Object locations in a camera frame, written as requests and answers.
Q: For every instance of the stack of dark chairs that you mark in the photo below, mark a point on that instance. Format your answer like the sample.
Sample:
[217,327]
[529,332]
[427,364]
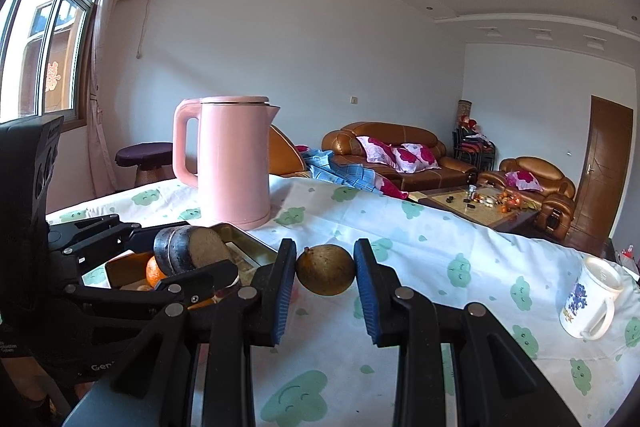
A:
[472,149]

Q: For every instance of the purple cushioned stool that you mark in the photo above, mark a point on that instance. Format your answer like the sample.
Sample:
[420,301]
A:
[145,154]

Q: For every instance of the pink electric kettle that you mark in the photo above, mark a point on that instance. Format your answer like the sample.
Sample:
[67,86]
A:
[235,167]

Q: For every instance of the pink metal tin box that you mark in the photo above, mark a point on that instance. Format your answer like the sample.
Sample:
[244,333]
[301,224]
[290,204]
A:
[245,247]

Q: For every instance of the window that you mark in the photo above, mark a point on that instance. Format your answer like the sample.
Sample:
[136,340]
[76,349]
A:
[45,32]

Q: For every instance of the brown leather armchair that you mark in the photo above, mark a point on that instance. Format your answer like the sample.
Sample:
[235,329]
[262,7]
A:
[550,177]

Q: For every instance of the orange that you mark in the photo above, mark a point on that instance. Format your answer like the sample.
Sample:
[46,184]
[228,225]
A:
[154,274]

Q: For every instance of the tan round fruit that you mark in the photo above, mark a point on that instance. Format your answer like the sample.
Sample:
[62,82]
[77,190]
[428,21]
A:
[325,272]

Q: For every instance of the tall decorated vase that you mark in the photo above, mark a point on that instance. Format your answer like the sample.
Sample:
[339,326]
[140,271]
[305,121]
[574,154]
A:
[465,112]

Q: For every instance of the dark purple tuber chunk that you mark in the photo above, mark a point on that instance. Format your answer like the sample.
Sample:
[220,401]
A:
[190,252]

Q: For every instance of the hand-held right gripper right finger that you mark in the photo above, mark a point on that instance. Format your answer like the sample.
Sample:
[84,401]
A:
[367,297]

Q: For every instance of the brown wooden door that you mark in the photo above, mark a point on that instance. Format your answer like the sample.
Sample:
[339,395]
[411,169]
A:
[605,157]

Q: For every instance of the white printed mug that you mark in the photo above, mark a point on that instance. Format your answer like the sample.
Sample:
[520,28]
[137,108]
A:
[585,302]

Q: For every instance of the blue plaid clothing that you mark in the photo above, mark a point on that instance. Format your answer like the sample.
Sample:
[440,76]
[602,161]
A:
[345,172]

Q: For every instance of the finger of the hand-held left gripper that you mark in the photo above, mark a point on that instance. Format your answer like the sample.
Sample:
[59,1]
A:
[200,274]
[95,232]

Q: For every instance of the wooden coffee table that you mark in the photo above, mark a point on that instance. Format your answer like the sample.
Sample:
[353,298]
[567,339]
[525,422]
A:
[480,213]

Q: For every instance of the cloud print tablecloth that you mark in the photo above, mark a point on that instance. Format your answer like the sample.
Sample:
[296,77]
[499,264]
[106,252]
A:
[450,247]

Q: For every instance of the pink floral pillow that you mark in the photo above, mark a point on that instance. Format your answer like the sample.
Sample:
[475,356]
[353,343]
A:
[377,151]
[415,157]
[522,181]

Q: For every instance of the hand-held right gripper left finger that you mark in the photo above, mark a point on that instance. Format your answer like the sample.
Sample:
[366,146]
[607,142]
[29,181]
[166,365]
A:
[282,297]

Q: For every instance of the pink curtain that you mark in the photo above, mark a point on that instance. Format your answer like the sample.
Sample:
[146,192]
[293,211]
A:
[102,107]

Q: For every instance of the brown leather sofa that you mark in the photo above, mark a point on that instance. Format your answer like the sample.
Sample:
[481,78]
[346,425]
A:
[345,137]

